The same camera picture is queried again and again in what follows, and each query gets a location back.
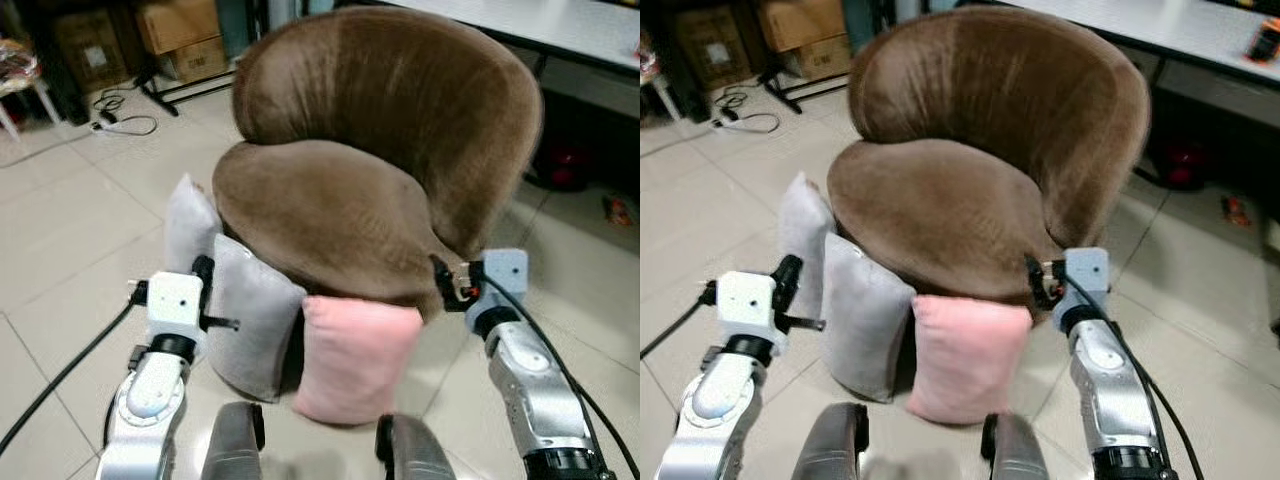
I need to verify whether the dark labelled cardboard box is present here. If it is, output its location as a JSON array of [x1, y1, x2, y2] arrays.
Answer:
[[675, 5, 752, 88], [54, 9, 132, 93]]

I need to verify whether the grey robot leg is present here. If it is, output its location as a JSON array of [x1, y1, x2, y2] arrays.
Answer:
[[981, 412, 1051, 480], [200, 401, 267, 480], [790, 402, 870, 480], [375, 413, 457, 480]]

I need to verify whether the grey right robot leg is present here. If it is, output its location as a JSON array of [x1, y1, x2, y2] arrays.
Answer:
[[981, 412, 1051, 480], [375, 413, 457, 480]]

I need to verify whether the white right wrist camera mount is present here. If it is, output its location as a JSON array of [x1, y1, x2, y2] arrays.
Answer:
[[479, 248, 530, 317], [1063, 247, 1110, 313]]

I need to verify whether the white power strip with cable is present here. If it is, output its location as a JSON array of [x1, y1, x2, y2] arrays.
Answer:
[[711, 84, 782, 135], [88, 84, 161, 138]]

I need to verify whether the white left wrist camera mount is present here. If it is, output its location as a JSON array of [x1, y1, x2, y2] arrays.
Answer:
[[145, 270, 207, 347], [716, 270, 780, 343]]

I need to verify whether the large plain cardboard box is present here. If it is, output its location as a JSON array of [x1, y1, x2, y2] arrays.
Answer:
[[135, 0, 223, 57], [757, 0, 851, 54]]

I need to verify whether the small grey pillow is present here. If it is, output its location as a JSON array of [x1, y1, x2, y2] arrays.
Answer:
[[163, 173, 224, 274], [777, 172, 837, 278]]

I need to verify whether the white table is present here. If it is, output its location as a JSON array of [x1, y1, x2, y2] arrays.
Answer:
[[385, 0, 641, 79], [1000, 0, 1280, 93]]

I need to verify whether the grey left robot leg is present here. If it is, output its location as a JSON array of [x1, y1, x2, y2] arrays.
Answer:
[[200, 401, 267, 480], [790, 402, 870, 480]]

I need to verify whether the white stool with bag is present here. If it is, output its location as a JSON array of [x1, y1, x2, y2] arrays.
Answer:
[[640, 30, 683, 123], [0, 38, 62, 139]]

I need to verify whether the red round object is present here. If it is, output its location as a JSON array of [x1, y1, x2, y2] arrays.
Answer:
[[1150, 140, 1213, 193], [534, 140, 593, 193]]

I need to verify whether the black metal stand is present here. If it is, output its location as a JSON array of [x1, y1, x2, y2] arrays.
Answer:
[[756, 60, 853, 115], [133, 62, 238, 118]]

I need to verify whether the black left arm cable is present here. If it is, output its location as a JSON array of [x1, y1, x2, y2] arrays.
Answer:
[[0, 280, 149, 457], [640, 280, 719, 360]]

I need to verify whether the orange and black tool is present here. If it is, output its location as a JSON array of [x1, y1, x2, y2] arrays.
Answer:
[[1244, 18, 1280, 63]]

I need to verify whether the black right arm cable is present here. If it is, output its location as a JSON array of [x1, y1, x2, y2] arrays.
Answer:
[[484, 274, 641, 480], [1064, 272, 1207, 480]]

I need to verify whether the pink pillow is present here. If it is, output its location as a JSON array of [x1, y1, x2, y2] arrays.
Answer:
[[906, 293, 1034, 427], [292, 294, 425, 427]]

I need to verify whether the brown velvet armchair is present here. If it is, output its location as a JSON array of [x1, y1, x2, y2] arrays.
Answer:
[[827, 5, 1153, 307], [212, 5, 546, 323]]

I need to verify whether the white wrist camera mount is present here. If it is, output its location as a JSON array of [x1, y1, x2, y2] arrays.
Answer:
[[716, 270, 780, 343], [479, 248, 530, 317], [145, 270, 207, 347], [1063, 247, 1110, 313]]

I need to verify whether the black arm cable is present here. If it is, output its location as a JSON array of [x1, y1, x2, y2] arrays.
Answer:
[[0, 280, 149, 457], [484, 274, 641, 480], [1064, 272, 1207, 480], [640, 280, 719, 360]]

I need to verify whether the large grey pillow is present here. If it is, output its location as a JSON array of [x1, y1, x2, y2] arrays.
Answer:
[[204, 233, 309, 404], [821, 232, 918, 405]]

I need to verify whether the small labelled cardboard box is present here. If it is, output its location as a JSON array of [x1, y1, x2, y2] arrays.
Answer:
[[785, 34, 854, 82], [163, 37, 232, 85]]

